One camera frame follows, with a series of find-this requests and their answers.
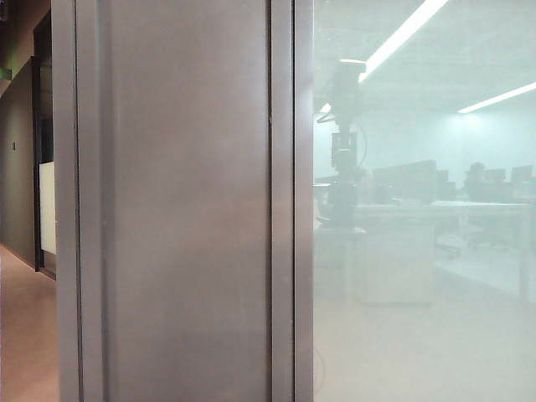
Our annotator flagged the white frosted door glass strip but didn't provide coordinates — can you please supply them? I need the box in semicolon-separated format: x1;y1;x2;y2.
39;161;57;256

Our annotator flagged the grey metal door frame pillar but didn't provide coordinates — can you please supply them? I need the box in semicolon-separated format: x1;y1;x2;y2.
50;0;315;402

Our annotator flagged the frosted glass wall panel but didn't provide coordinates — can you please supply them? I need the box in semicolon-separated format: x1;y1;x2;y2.
312;0;536;402

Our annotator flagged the black corridor door frame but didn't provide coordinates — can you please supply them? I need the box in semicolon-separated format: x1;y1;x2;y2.
30;16;58;281

